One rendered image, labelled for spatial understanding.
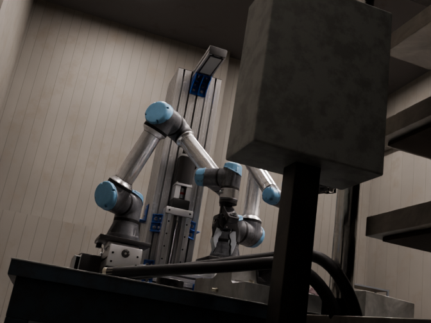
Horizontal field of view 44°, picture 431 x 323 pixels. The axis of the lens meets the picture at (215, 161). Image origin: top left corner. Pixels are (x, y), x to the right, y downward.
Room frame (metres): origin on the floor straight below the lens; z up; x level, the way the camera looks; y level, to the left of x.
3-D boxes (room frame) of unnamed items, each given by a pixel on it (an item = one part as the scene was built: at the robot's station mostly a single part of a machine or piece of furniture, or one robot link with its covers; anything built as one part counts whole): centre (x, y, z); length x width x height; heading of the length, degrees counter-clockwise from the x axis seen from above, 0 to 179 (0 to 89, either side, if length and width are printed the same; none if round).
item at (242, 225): (2.56, -0.12, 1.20); 0.13 x 0.12 x 0.14; 131
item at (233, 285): (1.82, -0.19, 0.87); 0.50 x 0.26 x 0.14; 17
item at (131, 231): (2.42, 0.36, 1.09); 0.15 x 0.15 x 0.10
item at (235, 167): (2.05, -0.07, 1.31); 0.09 x 0.08 x 0.11; 62
